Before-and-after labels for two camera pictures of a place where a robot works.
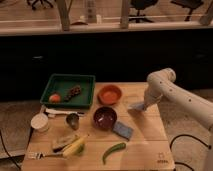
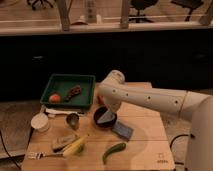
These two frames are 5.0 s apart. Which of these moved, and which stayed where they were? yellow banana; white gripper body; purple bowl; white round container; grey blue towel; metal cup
Moved: grey blue towel; white gripper body
Stayed: yellow banana; purple bowl; metal cup; white round container
